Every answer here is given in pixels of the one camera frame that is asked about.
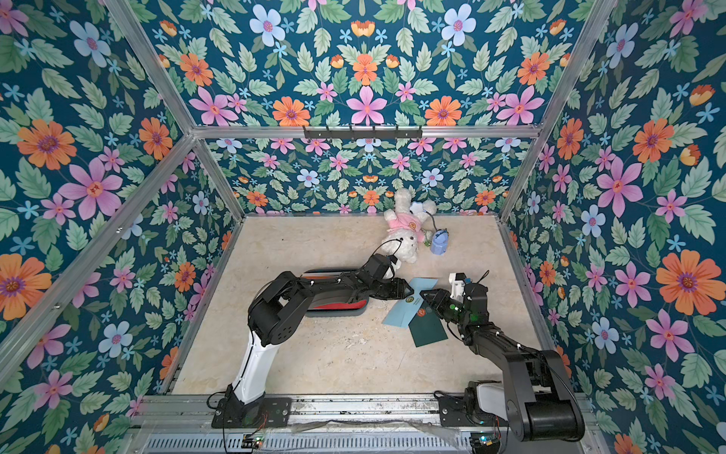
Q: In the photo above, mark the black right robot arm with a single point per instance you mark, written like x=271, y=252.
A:
x=534, y=396

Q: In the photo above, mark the white plush bunny pink shirt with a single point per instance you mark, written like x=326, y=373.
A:
x=406, y=226

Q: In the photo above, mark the blue faceted toy figure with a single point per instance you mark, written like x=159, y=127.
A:
x=439, y=242

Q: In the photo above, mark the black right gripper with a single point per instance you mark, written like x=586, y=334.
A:
x=448, y=306

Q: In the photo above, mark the light blue envelope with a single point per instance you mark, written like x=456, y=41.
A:
x=403, y=311

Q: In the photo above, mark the black hook rail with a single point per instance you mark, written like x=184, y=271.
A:
x=354, y=133

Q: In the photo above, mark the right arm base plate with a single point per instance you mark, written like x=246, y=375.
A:
x=456, y=411

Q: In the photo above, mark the red envelope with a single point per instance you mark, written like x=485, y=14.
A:
x=341, y=307

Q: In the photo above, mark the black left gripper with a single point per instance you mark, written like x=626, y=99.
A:
x=398, y=289

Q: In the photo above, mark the small green circuit board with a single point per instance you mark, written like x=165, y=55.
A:
x=252, y=440

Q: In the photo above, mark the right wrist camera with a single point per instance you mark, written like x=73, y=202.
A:
x=457, y=281

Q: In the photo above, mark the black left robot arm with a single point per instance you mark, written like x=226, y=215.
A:
x=277, y=312

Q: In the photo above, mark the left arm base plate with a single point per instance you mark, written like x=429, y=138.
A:
x=265, y=413

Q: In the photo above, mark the dark green envelope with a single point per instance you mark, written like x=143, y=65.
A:
x=426, y=328

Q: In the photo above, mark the white vent grille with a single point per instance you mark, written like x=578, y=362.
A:
x=318, y=442

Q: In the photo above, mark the teal storage box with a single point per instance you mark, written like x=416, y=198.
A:
x=330, y=274

